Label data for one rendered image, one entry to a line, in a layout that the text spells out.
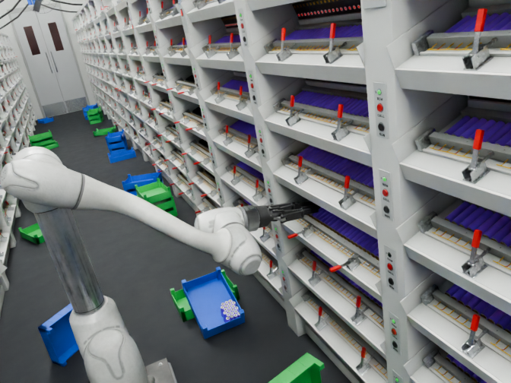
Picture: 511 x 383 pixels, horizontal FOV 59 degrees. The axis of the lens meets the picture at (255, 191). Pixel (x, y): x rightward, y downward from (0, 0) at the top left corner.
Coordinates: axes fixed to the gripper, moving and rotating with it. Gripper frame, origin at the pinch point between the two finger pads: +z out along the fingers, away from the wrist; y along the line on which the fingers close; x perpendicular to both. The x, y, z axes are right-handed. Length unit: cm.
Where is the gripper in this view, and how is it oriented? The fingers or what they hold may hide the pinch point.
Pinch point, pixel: (306, 207)
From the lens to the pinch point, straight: 162.1
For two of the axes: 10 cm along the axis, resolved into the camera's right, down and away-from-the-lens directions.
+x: 0.2, 9.5, 3.0
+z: 9.1, -1.5, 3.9
